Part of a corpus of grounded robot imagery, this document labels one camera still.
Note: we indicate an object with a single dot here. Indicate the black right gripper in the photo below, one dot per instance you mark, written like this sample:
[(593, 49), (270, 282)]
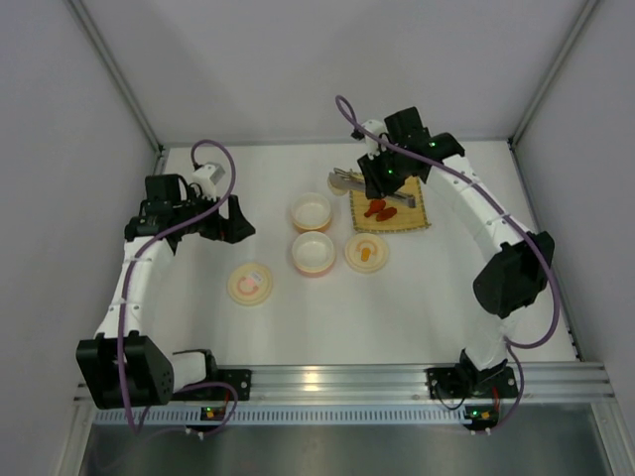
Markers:
[(376, 176)]

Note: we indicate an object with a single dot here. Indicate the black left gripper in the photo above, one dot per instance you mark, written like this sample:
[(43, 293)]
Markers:
[(228, 218)]

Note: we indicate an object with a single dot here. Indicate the orange chicken drumstick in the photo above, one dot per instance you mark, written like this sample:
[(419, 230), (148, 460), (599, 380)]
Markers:
[(375, 207)]

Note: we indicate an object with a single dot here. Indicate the orange sausage piece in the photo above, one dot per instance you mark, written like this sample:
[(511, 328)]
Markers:
[(386, 214)]

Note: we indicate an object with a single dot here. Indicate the metal tongs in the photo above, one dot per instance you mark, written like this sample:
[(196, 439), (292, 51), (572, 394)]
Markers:
[(372, 191)]

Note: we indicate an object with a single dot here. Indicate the cream lid with pink handle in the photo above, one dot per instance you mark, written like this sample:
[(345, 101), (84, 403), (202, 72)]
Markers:
[(250, 284)]

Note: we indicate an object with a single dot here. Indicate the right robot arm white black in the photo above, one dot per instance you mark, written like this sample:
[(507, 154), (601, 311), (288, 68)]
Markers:
[(516, 259)]

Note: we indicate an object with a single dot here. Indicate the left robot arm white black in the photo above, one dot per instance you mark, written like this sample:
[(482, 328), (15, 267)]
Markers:
[(121, 365)]

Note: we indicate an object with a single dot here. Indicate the bamboo mat green edge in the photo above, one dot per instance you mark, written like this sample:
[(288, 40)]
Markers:
[(406, 219)]

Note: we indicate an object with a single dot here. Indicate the orange bowl white inside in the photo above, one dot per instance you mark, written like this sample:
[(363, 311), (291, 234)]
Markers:
[(311, 211)]

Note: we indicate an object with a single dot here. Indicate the pink bowl white inside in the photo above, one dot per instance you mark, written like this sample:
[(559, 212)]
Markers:
[(313, 254)]

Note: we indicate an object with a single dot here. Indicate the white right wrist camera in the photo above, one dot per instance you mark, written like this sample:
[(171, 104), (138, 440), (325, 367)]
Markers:
[(376, 128)]

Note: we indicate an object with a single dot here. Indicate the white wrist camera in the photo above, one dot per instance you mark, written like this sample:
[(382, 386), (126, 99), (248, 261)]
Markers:
[(376, 128), (207, 177)]

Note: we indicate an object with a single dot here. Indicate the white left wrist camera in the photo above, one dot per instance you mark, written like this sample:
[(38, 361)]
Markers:
[(207, 177)]

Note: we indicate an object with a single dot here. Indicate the cream lid with orange handle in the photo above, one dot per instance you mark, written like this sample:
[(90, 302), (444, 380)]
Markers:
[(366, 253)]

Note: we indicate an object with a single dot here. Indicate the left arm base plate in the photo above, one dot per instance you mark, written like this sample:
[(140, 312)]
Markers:
[(218, 388)]

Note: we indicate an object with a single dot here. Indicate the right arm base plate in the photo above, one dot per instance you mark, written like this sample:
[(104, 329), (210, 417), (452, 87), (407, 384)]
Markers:
[(456, 383)]

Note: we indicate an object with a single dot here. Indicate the left upright frame post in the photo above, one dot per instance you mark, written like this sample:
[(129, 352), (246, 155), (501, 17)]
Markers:
[(83, 18)]

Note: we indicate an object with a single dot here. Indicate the upright frame post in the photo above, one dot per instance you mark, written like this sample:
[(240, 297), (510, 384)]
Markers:
[(573, 34), (83, 18)]

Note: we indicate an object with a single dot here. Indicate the aluminium frame rail front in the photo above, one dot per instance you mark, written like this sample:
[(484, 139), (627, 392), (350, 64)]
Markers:
[(410, 384)]

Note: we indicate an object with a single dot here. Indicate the right upright frame post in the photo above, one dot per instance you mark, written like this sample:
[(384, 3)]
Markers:
[(573, 34)]

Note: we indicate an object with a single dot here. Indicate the slotted grey cable duct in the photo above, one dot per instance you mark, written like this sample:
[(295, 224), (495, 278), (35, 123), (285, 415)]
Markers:
[(311, 415)]

